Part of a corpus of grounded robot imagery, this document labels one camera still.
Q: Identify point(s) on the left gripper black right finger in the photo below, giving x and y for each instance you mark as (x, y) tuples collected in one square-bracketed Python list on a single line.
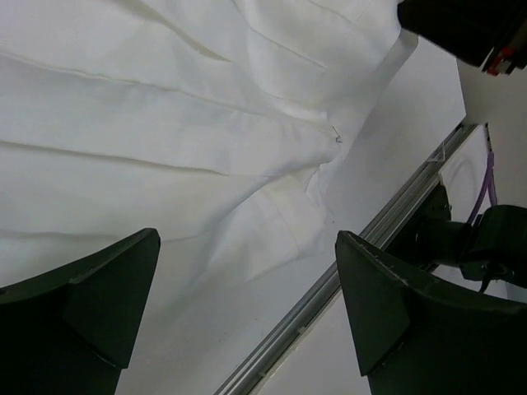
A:
[(415, 333)]

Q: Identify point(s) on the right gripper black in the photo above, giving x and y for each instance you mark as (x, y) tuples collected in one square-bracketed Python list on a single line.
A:
[(488, 35)]

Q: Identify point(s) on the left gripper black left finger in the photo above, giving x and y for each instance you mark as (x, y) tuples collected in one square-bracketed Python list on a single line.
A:
[(72, 330)]

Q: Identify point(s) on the white pleated skirt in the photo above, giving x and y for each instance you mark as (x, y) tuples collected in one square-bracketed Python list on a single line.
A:
[(218, 123)]

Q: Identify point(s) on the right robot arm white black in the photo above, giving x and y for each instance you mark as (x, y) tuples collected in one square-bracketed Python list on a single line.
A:
[(489, 246)]

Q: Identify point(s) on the aluminium table front rail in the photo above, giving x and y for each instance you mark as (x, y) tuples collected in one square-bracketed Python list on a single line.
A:
[(347, 320)]

